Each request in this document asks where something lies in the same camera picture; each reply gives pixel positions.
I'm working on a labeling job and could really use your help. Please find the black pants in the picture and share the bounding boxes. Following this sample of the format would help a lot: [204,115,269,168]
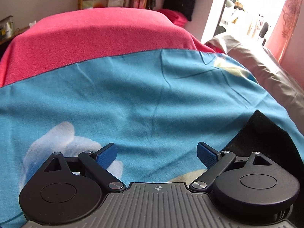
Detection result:
[224,110,303,180]

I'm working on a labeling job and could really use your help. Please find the blue floral bed sheet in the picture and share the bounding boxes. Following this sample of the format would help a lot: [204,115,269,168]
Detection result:
[1,49,303,227]

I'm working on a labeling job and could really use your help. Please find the grey beige quilt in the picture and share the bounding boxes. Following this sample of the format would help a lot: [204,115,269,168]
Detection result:
[206,32,303,133]

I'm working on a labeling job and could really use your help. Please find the pink blanket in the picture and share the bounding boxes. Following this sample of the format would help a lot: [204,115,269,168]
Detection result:
[1,7,213,86]

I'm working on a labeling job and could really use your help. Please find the red folded clothes pile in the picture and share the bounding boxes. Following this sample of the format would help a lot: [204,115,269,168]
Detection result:
[158,9,188,28]

